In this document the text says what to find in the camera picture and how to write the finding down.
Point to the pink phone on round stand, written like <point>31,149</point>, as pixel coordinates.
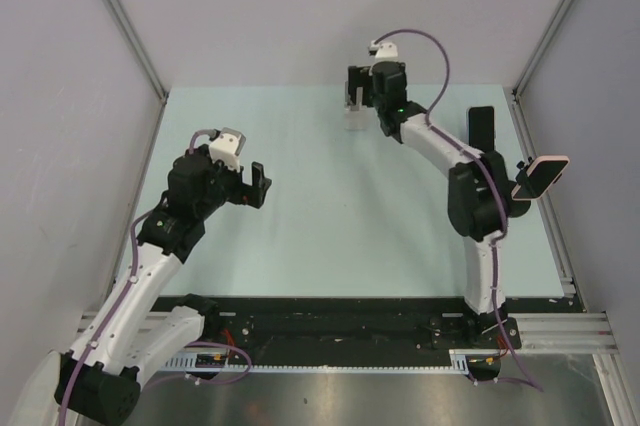
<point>536,176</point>

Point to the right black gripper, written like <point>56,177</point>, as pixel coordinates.
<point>361,77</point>

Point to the white phone stand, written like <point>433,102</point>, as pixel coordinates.
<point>356,116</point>

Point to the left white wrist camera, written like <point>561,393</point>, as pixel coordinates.
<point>226,148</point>

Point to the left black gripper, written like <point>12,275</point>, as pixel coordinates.
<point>245,194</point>

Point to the right aluminium table rail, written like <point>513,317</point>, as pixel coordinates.
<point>548,214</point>

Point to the black round base stand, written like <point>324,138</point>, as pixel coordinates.
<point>517,208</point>

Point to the aluminium frame post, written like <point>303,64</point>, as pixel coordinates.
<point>551,30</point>
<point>133,41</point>

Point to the black phone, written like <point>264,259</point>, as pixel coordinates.
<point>481,128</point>

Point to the right aluminium frame post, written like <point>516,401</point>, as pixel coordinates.
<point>551,30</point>

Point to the white slotted cable duct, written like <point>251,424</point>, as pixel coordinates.
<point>194,362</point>

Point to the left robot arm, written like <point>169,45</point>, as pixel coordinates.
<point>106,369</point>

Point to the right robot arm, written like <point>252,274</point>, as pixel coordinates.
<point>476,202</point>

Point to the left aluminium frame post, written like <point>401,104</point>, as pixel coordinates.
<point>133,41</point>

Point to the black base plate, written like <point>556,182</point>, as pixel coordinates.
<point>361,333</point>

